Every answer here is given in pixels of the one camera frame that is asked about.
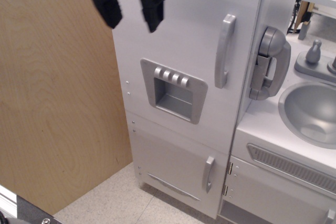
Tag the grey fridge door handle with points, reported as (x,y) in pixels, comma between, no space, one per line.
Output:
(225,36)

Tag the grey toy faucet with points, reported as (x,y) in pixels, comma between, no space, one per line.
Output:
(314,64)

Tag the white oven door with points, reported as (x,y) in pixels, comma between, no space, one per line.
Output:
(256,195)

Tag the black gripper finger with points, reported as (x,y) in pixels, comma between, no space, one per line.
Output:
(153,11)
(110,11)

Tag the brass hinge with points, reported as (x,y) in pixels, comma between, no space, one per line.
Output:
(225,189)
(230,167)

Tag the upper brass hinge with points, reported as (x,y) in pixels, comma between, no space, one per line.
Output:
(230,167)

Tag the grey toy telephone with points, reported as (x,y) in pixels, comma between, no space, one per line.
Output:
(271,65)

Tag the lower brass hinge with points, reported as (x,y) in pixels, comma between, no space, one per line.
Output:
(225,189)

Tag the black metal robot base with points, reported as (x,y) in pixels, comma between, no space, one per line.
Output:
(15,209)

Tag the grey toy sink basin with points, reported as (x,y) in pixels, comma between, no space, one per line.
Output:
(308,111)

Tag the white toy kitchen cabinet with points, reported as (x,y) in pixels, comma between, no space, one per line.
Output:
(259,122)

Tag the grey oven door handle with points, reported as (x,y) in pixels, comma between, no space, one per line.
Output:
(329,217)

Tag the white toy fridge door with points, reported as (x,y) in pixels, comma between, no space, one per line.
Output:
(186,40)

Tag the white lower freezer door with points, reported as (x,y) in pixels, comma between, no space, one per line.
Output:
(174,165)

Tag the grey vent grille panel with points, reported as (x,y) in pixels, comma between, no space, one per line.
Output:
(292,168)

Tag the grey freezer door handle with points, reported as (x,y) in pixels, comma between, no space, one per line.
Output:
(206,183)

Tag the grey ice dispenser panel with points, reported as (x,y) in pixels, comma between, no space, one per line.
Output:
(174,92)

